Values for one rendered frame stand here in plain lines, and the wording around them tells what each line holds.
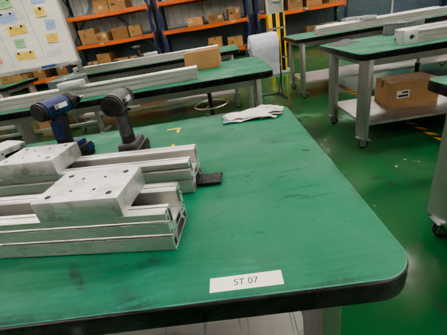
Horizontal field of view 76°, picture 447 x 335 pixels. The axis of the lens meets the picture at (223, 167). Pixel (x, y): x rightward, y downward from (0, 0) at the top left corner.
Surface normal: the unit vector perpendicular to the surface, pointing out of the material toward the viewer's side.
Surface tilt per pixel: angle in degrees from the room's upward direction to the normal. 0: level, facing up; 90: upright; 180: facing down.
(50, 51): 90
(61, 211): 90
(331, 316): 90
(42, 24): 90
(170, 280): 0
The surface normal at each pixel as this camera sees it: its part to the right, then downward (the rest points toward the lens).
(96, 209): -0.09, 0.47
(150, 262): -0.15, -0.88
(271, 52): 0.11, 0.58
